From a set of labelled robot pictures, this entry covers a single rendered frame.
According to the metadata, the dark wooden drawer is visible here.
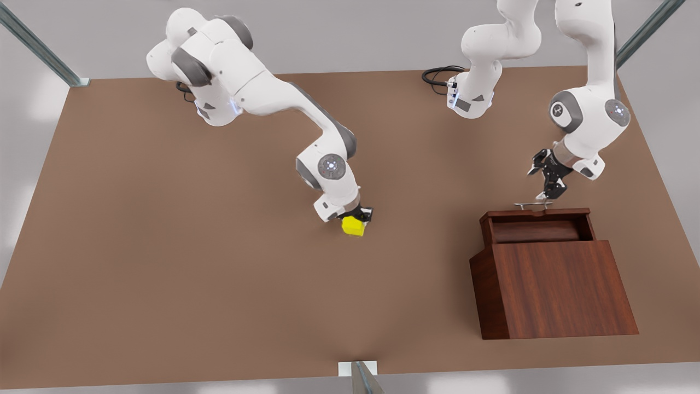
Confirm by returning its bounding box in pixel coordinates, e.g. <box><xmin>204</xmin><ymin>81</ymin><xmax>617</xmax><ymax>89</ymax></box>
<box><xmin>480</xmin><ymin>201</ymin><xmax>597</xmax><ymax>246</ymax></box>

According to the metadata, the dark wooden cabinet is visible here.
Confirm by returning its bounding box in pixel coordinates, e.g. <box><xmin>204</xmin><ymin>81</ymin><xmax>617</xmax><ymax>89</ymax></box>
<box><xmin>469</xmin><ymin>240</ymin><xmax>640</xmax><ymax>340</ymax></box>

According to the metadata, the silver frame post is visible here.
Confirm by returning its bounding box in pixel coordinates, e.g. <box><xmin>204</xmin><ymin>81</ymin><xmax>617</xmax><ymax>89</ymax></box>
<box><xmin>337</xmin><ymin>360</ymin><xmax>385</xmax><ymax>394</ymax></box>
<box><xmin>0</xmin><ymin>3</ymin><xmax>91</xmax><ymax>88</ymax></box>
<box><xmin>615</xmin><ymin>0</ymin><xmax>687</xmax><ymax>69</ymax></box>

